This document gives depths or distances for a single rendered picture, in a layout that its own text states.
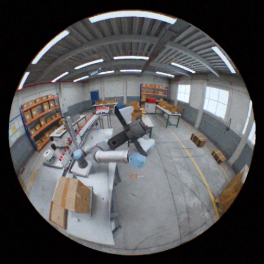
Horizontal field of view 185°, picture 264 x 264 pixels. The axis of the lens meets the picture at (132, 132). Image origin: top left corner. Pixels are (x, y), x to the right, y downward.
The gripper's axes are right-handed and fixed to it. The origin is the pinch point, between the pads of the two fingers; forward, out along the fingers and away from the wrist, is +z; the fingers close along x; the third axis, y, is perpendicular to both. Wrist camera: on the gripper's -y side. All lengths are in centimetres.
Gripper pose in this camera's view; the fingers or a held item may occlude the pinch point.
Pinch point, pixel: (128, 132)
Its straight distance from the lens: 17.7
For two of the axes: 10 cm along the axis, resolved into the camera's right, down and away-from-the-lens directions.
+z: 0.1, -0.5, -10.0
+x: 5.3, 8.5, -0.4
